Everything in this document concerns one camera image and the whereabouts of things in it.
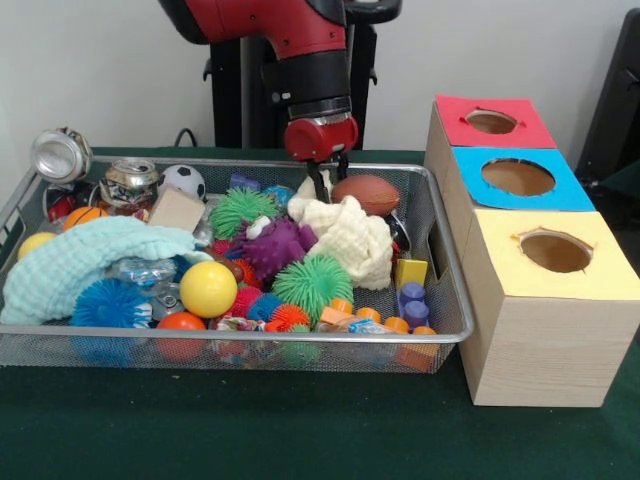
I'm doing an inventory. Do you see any brown football toy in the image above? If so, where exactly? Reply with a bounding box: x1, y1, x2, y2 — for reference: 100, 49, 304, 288
331, 174, 402, 217

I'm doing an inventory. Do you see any yellow tennis ball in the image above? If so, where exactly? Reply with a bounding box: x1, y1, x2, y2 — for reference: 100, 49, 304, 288
18, 231, 57, 261

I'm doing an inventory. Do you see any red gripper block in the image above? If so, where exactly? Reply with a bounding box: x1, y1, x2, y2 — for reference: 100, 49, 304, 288
283, 114, 361, 206

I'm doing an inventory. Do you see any dark green table cloth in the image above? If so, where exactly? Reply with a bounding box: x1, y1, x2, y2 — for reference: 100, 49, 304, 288
0, 145, 640, 480

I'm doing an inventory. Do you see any crushed silver drink can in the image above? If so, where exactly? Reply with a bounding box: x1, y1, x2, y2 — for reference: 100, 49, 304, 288
29, 128, 94, 185

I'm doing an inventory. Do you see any blue spiky ball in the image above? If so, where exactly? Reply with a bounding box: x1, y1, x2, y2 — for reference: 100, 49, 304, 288
70, 278, 154, 329

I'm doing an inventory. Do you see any mint green cloth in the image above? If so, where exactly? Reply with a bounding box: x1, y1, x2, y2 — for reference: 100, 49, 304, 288
0, 215, 215, 325

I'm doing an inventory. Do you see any orange basketball toy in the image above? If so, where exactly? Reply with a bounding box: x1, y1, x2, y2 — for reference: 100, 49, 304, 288
63, 205, 110, 232

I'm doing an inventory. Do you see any wooden three-hole box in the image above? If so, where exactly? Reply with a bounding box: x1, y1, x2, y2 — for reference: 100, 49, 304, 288
423, 94, 640, 407

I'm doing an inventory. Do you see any black white soccer ball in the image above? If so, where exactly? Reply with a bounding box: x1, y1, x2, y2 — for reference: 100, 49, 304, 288
158, 164, 207, 203

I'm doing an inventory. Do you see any black upright stand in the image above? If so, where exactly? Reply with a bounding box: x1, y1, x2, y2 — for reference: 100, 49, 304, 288
574, 8, 640, 176

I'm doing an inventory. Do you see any green spiky ball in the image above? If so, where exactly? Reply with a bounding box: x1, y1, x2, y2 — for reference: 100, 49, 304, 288
272, 255, 355, 326
209, 187, 281, 241

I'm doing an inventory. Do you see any shallow clear mesh bin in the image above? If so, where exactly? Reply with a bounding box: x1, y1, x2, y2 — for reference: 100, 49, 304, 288
0, 154, 476, 374

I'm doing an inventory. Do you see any cream waffle cloth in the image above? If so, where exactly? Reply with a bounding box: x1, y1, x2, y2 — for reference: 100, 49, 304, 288
287, 169, 395, 291

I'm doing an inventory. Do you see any smooth yellow ball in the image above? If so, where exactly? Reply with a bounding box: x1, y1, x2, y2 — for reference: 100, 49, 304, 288
179, 260, 239, 319

